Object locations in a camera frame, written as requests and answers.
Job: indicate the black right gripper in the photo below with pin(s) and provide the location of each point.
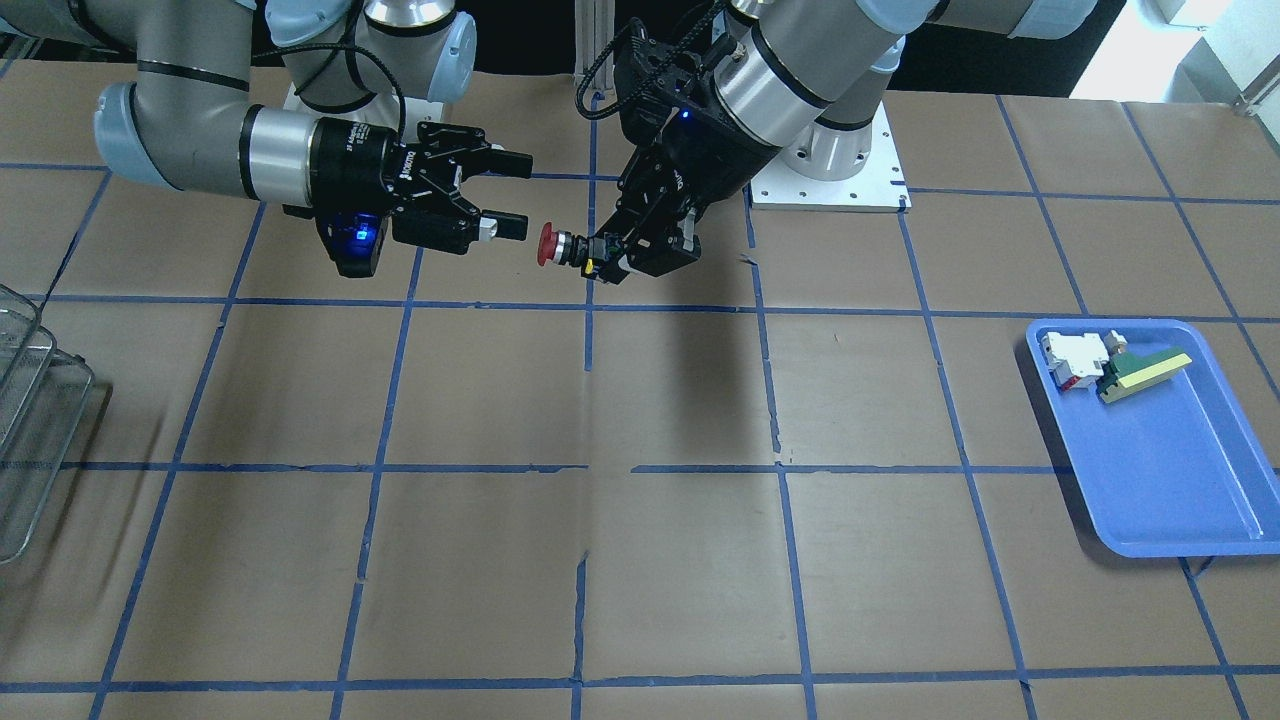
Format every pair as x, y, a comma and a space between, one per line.
352, 163

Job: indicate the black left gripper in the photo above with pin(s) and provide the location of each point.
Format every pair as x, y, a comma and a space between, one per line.
716, 168

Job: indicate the red emergency stop button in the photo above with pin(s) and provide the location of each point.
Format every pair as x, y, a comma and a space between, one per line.
563, 248

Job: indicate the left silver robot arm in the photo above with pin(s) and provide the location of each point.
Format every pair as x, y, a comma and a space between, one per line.
750, 80

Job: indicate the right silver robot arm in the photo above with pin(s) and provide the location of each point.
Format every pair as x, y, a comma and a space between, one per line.
302, 103

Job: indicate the white electrical relay block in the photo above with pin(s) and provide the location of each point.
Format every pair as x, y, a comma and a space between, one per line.
1080, 361

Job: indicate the green yellow terminal block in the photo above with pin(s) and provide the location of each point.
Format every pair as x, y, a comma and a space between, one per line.
1128, 373

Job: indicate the blue plastic tray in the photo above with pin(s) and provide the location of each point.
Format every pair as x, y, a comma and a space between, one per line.
1173, 471

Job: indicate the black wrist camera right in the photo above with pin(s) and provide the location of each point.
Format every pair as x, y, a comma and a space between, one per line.
353, 240

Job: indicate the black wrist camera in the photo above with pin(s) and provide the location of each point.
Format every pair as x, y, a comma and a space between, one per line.
633, 37
353, 240

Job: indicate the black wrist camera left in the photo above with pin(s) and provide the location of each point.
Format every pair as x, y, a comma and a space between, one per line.
633, 37

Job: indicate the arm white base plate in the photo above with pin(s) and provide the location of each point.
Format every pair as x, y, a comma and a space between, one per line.
829, 170

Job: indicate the wire mesh shelf basket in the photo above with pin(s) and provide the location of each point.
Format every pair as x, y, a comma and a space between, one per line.
44, 392

